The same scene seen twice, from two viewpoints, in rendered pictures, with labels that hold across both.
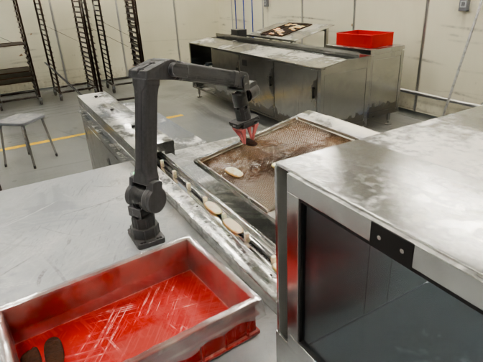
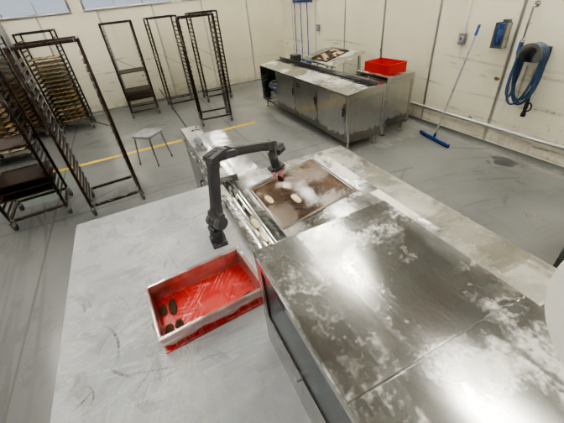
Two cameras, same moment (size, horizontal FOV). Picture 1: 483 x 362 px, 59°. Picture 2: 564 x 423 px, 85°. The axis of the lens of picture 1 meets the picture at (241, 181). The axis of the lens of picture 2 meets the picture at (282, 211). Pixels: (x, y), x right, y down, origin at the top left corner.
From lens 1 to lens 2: 53 cm
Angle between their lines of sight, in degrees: 12
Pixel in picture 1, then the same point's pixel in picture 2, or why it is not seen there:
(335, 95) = (358, 113)
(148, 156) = (216, 201)
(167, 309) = (226, 285)
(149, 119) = (215, 183)
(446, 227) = (298, 297)
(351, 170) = (281, 259)
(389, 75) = (402, 95)
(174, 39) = (250, 57)
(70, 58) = (176, 75)
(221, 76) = (258, 148)
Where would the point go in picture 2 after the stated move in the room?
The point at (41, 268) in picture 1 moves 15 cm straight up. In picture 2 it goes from (164, 258) to (156, 238)
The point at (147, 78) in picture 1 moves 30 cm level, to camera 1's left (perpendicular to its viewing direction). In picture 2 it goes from (212, 163) to (154, 166)
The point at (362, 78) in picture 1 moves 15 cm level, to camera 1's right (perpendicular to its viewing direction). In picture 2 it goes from (379, 100) to (390, 99)
